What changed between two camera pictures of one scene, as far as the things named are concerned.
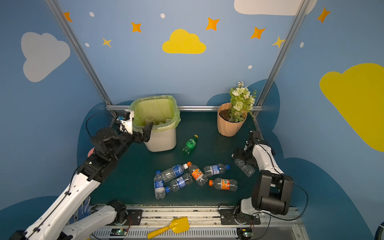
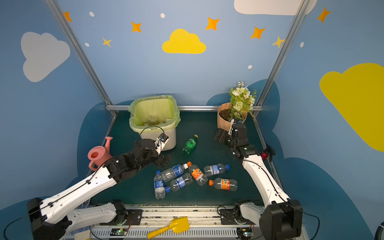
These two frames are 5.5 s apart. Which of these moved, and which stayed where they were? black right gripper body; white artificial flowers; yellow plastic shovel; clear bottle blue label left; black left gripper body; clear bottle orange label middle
Moved: black left gripper body; black right gripper body
Stayed: clear bottle blue label left; yellow plastic shovel; clear bottle orange label middle; white artificial flowers
